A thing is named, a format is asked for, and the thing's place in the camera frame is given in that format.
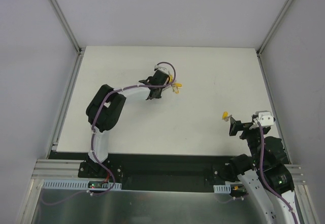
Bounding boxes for keyring holder with rings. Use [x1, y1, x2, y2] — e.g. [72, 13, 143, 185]
[161, 74, 182, 94]

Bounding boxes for yellow headed key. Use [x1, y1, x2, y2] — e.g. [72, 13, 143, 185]
[222, 111, 232, 121]

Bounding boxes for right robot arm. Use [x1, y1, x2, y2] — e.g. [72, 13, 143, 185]
[217, 114, 300, 223]

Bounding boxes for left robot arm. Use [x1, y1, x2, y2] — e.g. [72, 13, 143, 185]
[78, 70, 175, 178]

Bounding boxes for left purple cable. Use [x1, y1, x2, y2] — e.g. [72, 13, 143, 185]
[87, 61, 178, 197]

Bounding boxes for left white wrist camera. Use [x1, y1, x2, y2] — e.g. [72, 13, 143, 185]
[154, 66, 169, 74]

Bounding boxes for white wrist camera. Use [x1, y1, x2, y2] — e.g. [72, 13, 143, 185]
[154, 66, 169, 74]
[252, 111, 274, 127]

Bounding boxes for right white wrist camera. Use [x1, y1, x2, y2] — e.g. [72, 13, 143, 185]
[252, 111, 274, 127]

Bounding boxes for right aluminium side rail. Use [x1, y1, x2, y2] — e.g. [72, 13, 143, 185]
[256, 53, 292, 164]

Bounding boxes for aluminium side rail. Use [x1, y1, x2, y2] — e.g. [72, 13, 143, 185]
[44, 48, 85, 159]
[256, 53, 292, 164]

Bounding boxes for right white cable duct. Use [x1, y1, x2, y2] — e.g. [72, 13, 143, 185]
[213, 184, 232, 194]

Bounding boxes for white cable duct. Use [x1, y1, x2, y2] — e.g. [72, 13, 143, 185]
[43, 180, 122, 191]
[213, 184, 232, 194]

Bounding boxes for left aluminium frame post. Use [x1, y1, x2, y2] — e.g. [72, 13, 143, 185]
[48, 0, 83, 54]

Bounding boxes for aluminium frame post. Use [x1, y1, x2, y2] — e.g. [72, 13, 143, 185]
[256, 0, 294, 57]
[48, 0, 83, 54]

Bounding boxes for left aluminium side rail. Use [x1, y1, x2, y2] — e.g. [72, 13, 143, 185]
[44, 48, 85, 159]

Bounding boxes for right aluminium frame post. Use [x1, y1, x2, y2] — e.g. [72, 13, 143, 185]
[256, 0, 294, 57]

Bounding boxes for left white cable duct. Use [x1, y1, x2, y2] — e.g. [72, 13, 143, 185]
[43, 180, 122, 191]

